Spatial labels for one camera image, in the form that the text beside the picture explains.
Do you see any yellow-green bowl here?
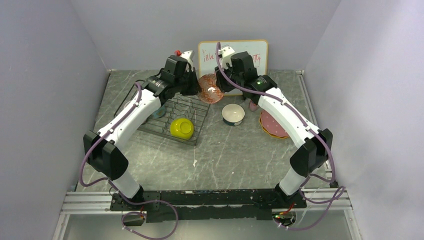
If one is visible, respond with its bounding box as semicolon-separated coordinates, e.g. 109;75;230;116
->
169;118;195;140

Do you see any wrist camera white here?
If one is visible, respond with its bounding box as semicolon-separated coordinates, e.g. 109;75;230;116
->
218;45;236;65
174;50;195;70

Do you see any aluminium rail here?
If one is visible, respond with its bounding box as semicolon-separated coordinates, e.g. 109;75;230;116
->
60;191;130;215

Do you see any grey wire dish rack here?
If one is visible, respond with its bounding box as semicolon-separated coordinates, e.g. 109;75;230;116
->
115;79;212;147

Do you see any black base frame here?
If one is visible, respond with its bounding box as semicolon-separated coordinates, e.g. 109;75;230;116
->
110;188;307;223

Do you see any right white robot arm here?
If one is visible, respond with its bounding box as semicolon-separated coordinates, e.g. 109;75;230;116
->
215;49;333;208

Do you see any teal white dotted bowl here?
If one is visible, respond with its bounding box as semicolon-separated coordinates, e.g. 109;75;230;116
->
221;103;245;127

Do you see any pink polka dot plate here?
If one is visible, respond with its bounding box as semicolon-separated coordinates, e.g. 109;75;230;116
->
259;109;290;139

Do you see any small pink bottle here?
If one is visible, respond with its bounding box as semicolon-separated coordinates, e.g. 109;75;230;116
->
248;101;259;112

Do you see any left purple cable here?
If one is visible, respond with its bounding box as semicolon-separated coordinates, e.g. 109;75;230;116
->
78;82;180;240

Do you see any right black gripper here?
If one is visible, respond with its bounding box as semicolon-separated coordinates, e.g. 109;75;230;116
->
215;60;244;93

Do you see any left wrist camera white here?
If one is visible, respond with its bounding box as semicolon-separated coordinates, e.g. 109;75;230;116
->
174;50;195;70

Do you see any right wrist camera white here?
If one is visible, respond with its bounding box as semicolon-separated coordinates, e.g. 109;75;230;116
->
218;45;236;65

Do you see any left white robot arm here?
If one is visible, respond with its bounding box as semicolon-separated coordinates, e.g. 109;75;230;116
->
80;50;200;210

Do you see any whiteboard with yellow frame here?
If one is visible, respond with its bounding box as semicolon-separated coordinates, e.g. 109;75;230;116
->
198;39;268;96

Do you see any blue butterfly mug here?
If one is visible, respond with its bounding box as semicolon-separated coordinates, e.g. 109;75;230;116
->
151;105;167;119

